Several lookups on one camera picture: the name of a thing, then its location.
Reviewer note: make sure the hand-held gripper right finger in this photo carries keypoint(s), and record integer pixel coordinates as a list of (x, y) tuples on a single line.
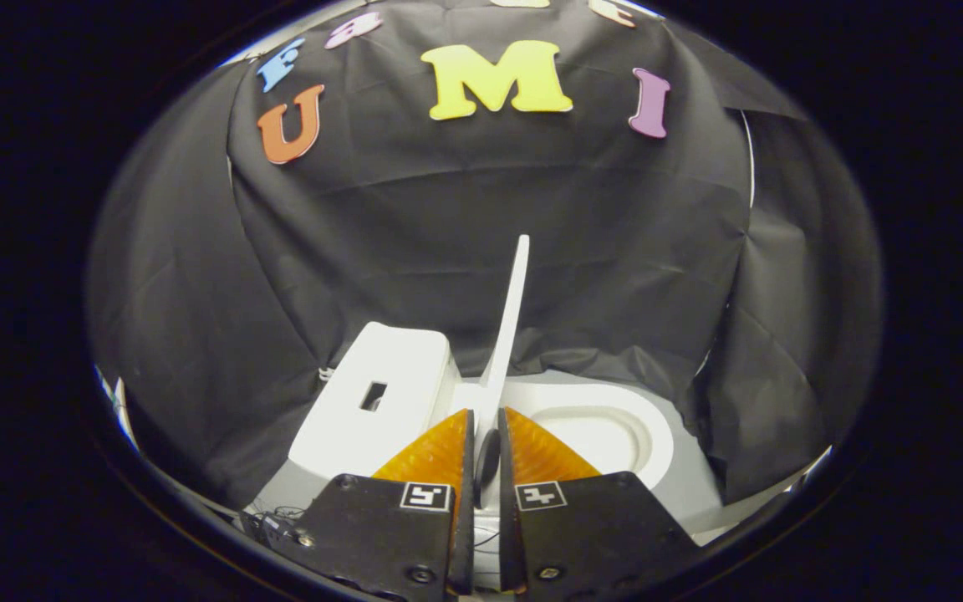
[(598, 535)]

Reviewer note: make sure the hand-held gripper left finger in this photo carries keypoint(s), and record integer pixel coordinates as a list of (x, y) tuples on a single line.
[(373, 535)]

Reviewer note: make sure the white toilet lid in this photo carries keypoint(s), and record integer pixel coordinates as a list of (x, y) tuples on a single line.
[(508, 334)]

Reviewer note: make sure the white toilet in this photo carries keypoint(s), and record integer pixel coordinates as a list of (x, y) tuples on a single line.
[(381, 393)]

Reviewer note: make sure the small dark device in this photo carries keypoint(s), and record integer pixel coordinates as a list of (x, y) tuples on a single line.
[(277, 527)]

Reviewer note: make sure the black backdrop cloth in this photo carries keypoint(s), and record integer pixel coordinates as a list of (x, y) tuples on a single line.
[(448, 234)]

